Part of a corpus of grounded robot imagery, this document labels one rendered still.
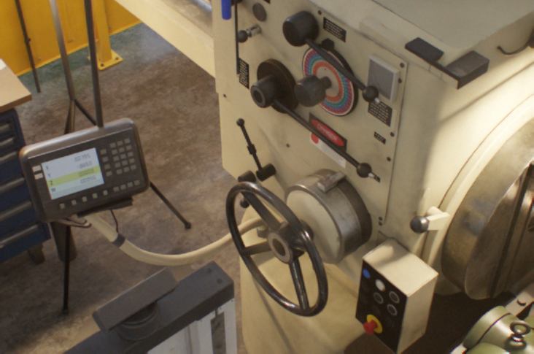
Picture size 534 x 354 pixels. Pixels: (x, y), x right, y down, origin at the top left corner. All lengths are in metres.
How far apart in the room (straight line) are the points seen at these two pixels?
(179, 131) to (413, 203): 2.56
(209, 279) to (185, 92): 3.25
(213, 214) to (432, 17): 2.33
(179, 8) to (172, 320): 1.83
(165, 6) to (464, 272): 1.54
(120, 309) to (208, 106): 3.28
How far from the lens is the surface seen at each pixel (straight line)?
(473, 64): 1.65
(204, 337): 1.43
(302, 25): 1.83
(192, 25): 2.94
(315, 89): 1.84
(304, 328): 2.80
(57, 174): 2.40
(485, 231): 2.01
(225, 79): 2.30
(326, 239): 2.03
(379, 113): 1.82
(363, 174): 1.87
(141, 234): 3.84
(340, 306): 2.81
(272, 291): 2.16
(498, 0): 1.84
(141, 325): 1.28
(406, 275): 1.95
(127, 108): 4.51
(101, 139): 2.38
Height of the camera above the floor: 2.86
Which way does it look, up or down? 43 degrees down
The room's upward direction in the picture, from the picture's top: straight up
